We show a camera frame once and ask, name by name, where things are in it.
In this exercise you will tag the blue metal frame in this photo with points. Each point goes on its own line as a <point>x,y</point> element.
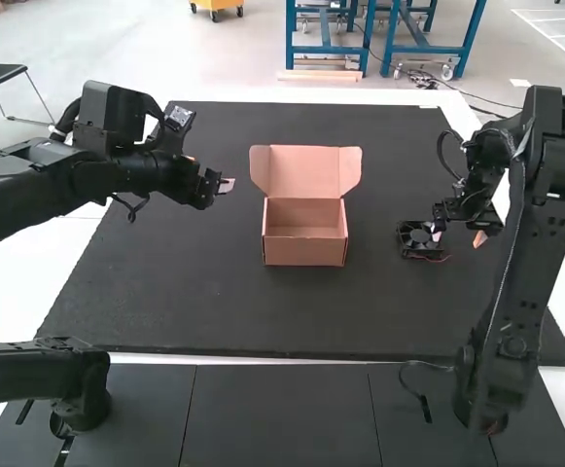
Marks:
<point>326,48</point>
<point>428,48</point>

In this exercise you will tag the cardboard box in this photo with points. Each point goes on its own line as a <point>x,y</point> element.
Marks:
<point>306,243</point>

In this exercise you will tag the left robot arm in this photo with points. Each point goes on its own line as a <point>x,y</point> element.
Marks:
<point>19,194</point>

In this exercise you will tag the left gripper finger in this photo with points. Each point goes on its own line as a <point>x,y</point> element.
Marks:
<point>227,186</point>

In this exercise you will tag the dark base panel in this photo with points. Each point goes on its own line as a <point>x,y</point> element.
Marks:
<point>136,418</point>
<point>282,418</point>
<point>408,438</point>

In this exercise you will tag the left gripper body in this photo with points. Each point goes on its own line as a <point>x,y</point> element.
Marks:
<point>195,187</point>

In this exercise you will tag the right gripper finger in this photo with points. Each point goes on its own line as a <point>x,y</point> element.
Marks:
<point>481,240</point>
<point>438,233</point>

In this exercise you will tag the yellow cart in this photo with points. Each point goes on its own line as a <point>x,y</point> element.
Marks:
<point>216,5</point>

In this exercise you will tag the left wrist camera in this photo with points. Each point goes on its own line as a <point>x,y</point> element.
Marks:
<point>180,117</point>

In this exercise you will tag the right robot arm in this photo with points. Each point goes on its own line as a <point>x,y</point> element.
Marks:
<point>525,292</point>

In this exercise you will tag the black square fan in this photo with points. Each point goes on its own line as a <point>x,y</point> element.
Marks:
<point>415,240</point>

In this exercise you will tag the black mat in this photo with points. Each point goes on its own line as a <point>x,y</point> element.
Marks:
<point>204,292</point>

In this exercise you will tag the wooden plank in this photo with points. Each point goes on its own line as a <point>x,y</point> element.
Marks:
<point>318,76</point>

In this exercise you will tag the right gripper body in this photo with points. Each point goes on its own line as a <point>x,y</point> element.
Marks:
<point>476,211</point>

